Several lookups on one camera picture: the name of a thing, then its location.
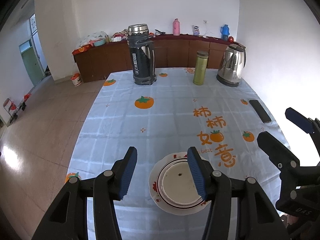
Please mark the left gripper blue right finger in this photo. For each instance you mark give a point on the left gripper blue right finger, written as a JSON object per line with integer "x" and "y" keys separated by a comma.
{"x": 201, "y": 171}

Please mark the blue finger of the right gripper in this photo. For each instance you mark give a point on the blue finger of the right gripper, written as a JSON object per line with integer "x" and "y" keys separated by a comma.
{"x": 280, "y": 156}
{"x": 299, "y": 120}

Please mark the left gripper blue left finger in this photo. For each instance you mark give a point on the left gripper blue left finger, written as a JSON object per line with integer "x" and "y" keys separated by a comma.
{"x": 123, "y": 170}

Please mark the red white enamel bowl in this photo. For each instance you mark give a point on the red white enamel bowl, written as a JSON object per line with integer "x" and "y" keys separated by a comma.
{"x": 175, "y": 185}

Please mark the white red flower plate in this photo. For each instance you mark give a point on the white red flower plate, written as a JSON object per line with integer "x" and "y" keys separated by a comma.
{"x": 153, "y": 188}

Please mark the black smartphone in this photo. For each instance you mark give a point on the black smartphone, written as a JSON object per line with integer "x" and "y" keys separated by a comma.
{"x": 263, "y": 115}

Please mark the light blue persimmon tablecloth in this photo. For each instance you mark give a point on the light blue persimmon tablecloth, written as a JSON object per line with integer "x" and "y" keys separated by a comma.
{"x": 165, "y": 119}

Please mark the stainless electric kettle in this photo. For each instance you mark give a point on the stainless electric kettle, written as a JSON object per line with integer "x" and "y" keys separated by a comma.
{"x": 232, "y": 65}

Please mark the white plastic bucket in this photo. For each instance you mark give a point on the white plastic bucket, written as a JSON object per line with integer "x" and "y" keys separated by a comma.
{"x": 76, "y": 79}

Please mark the brown wooden sideboard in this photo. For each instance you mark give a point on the brown wooden sideboard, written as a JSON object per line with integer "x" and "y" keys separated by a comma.
{"x": 97, "y": 63}

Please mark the olive green tumbler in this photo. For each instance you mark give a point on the olive green tumbler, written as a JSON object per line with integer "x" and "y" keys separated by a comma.
{"x": 200, "y": 67}

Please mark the blue thermos flask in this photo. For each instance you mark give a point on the blue thermos flask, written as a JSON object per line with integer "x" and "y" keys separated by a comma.
{"x": 224, "y": 30}

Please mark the red folding chair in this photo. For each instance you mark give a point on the red folding chair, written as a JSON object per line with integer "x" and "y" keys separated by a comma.
{"x": 11, "y": 109}

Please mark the dark thermos jug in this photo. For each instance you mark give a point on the dark thermos jug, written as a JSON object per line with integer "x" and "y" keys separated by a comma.
{"x": 142, "y": 54}

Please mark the green door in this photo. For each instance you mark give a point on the green door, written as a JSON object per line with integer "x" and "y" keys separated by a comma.
{"x": 31, "y": 62}

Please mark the teal basin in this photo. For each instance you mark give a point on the teal basin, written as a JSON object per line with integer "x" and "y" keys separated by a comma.
{"x": 99, "y": 42}

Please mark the pink thermos flask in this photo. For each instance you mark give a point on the pink thermos flask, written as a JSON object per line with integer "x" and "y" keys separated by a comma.
{"x": 176, "y": 27}

